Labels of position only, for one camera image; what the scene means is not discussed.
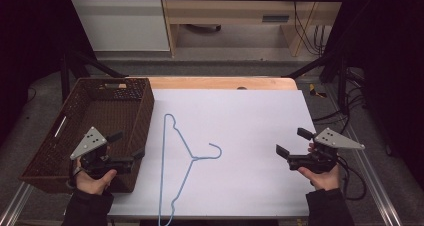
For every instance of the brown woven basket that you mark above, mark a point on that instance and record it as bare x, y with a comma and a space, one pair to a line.
100, 112

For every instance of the light wooden desk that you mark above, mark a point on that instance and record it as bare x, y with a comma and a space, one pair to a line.
233, 12

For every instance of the dark chair base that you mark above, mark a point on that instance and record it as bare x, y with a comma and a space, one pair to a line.
204, 28

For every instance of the aluminium rail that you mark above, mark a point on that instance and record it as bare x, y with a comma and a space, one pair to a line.
375, 187
15, 204

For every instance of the white table sheet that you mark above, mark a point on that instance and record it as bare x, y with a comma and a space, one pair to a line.
250, 126

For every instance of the white cabinet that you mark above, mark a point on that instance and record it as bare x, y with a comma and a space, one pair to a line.
123, 22

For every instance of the black stand leg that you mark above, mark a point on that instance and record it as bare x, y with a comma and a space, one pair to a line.
65, 76
341, 82

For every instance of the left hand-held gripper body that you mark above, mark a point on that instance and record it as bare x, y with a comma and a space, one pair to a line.
89, 142

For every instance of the yellow and black tool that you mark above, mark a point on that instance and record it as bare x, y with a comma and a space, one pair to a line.
314, 91

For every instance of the person's left hand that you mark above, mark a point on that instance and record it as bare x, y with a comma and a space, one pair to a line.
95, 184

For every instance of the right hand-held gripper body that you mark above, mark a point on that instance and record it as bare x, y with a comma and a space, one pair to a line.
333, 140

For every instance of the person's right hand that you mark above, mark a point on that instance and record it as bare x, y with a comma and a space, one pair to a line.
323, 180

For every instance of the black curtain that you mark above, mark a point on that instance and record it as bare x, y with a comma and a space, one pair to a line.
30, 36
393, 69

